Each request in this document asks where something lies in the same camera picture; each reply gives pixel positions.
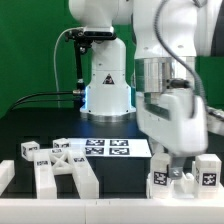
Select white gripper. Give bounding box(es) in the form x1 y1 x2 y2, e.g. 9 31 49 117
136 90 208 179

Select white chair seat block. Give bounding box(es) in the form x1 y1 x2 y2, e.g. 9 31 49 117
146 173 194 199

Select white X-frame chair legs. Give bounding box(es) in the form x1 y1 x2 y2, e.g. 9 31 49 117
33 148 99 199

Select small white tagged cube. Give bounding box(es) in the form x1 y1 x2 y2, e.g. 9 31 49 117
21 141 40 161

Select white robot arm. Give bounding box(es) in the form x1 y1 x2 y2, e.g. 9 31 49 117
128 0 224 179

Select small white cube left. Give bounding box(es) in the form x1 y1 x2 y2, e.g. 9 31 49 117
53 138 71 148

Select white left fence bar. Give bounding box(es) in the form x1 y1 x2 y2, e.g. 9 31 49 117
0 160 15 196

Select white fence bar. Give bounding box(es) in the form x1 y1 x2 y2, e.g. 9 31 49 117
0 160 15 196
0 199 224 224

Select white front fence bar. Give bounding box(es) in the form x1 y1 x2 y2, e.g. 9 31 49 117
0 199 224 224

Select white flat tagged base plate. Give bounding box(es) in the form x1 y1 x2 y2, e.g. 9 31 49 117
69 138 151 158

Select black cables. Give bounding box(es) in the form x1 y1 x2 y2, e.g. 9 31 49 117
8 89 86 113

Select black camera on stand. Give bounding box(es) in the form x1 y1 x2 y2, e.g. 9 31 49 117
65 27 117 107

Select grey white cable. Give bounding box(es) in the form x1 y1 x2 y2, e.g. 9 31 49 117
53 27 81 109

